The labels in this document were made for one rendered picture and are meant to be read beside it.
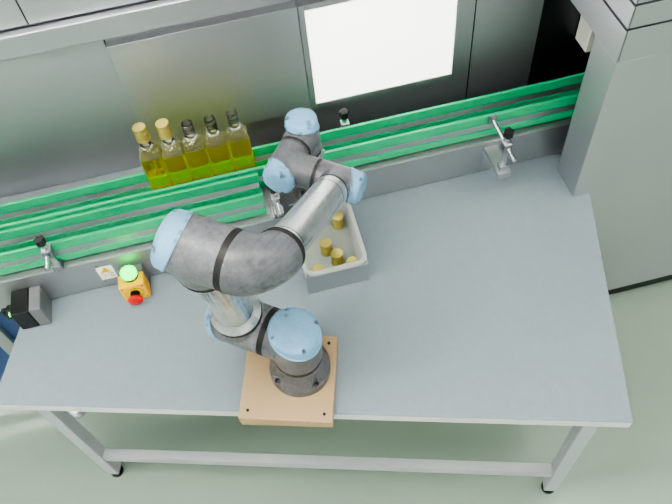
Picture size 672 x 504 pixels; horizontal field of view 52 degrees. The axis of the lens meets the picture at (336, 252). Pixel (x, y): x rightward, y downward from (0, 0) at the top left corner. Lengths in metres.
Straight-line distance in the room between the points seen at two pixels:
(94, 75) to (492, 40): 1.08
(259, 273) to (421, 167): 0.97
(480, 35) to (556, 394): 0.99
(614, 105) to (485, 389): 0.78
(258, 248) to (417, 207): 0.95
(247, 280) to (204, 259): 0.08
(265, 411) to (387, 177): 0.76
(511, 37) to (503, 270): 0.67
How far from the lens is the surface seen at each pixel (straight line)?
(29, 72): 1.91
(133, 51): 1.82
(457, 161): 2.07
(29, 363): 2.03
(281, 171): 1.50
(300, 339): 1.53
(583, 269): 1.99
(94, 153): 2.09
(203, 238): 1.19
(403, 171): 2.02
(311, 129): 1.56
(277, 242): 1.19
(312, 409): 1.71
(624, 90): 1.88
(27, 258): 1.98
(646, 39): 1.79
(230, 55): 1.85
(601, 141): 1.99
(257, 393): 1.73
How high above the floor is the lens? 2.36
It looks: 55 degrees down
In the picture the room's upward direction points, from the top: 7 degrees counter-clockwise
